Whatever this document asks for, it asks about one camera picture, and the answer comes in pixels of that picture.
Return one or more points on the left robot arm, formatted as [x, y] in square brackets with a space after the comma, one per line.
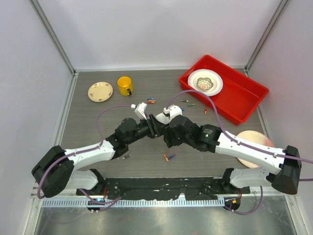
[59, 169]

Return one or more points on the pink white plate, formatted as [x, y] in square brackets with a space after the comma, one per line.
[255, 137]

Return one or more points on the orange battery lower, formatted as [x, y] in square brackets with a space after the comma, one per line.
[166, 158]

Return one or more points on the cream floral plate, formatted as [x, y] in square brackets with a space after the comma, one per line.
[100, 92]

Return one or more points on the red plastic bin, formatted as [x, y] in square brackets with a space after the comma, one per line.
[239, 96]

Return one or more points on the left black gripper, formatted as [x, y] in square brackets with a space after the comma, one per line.
[152, 126]

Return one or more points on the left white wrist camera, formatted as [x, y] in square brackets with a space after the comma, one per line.
[139, 110]

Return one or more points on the yellow mug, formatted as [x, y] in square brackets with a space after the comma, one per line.
[125, 85]

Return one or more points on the small patterned bowl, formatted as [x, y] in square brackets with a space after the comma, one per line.
[204, 83]

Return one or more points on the white slotted cable duct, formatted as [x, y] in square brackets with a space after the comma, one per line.
[84, 202]

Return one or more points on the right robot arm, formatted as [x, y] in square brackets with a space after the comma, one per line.
[277, 167]

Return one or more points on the white paper plate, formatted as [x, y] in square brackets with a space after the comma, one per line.
[215, 78]

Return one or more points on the white remote control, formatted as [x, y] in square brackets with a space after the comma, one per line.
[163, 118]

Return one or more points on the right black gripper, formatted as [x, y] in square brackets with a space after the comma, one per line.
[167, 132]

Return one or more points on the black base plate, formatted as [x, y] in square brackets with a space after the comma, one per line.
[164, 189]

